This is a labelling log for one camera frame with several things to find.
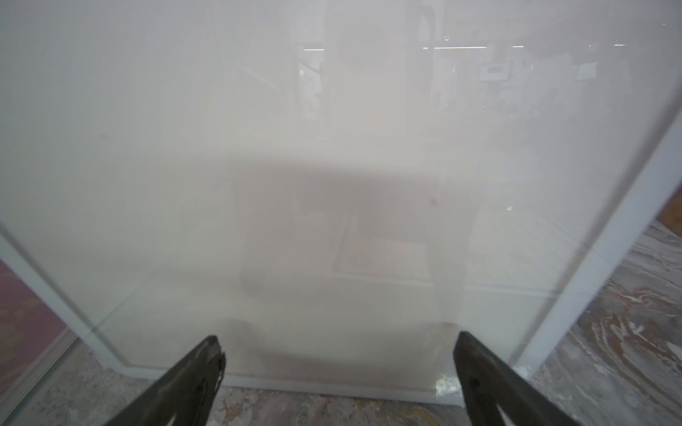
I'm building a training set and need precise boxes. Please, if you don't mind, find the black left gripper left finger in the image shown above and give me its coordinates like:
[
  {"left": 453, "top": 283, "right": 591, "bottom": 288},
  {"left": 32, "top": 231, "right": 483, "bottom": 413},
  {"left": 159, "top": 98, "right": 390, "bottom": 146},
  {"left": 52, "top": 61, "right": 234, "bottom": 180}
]
[{"left": 108, "top": 335, "right": 226, "bottom": 425}]

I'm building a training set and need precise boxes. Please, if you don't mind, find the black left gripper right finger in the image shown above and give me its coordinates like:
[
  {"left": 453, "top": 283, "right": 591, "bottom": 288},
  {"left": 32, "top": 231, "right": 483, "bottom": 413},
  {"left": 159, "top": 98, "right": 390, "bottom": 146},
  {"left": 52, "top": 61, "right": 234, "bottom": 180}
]
[{"left": 453, "top": 331, "right": 578, "bottom": 426}]

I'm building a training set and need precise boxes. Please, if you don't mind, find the white acrylic menu rack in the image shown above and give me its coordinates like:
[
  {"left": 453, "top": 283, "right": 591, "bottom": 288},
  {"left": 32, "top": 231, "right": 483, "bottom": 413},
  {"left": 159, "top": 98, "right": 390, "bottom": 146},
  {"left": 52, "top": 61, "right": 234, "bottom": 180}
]
[{"left": 1, "top": 1, "right": 681, "bottom": 404}]

